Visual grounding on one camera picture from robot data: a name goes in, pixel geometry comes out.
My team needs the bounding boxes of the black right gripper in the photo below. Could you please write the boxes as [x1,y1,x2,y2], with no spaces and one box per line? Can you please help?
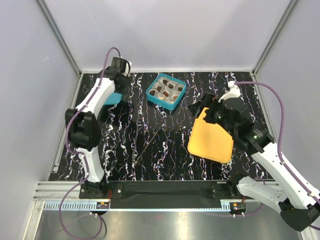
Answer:
[188,92,237,137]

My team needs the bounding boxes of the teal box lid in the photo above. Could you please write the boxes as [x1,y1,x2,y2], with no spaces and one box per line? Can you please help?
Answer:
[103,92,123,106]

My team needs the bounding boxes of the metal tongs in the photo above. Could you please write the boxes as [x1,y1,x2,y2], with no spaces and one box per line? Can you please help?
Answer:
[134,120,165,166]

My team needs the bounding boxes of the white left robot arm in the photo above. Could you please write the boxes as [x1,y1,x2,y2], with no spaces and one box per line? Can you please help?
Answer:
[65,57,131,198]

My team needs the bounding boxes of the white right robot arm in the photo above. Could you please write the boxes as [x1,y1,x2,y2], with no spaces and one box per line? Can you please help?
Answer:
[188,93,320,232]

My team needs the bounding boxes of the teal chocolate box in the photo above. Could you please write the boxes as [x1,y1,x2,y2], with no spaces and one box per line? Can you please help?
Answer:
[146,73,187,111]

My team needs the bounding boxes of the yellow plastic tray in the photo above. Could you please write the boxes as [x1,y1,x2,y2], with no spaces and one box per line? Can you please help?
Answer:
[187,107,234,164]

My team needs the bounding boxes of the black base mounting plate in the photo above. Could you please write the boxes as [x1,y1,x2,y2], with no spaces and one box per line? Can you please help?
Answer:
[79,180,244,211]

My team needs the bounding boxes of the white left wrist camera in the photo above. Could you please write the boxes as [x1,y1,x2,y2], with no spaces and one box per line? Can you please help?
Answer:
[125,60,132,77]

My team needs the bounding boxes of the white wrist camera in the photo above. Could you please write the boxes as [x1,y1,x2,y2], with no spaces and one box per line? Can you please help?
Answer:
[218,81,241,103]
[125,60,132,77]

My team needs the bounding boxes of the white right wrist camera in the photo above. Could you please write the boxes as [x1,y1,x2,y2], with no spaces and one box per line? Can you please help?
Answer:
[218,81,241,103]

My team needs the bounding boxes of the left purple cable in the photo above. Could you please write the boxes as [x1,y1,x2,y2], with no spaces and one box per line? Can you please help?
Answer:
[58,46,122,237]

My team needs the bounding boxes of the aluminium slotted rail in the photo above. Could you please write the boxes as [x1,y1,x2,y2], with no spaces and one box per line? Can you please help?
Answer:
[33,181,240,212]

